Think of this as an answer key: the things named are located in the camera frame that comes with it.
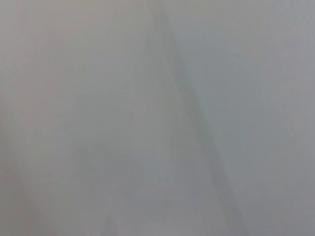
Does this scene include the black cable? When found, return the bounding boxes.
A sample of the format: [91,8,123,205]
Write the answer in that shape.
[147,0,248,236]

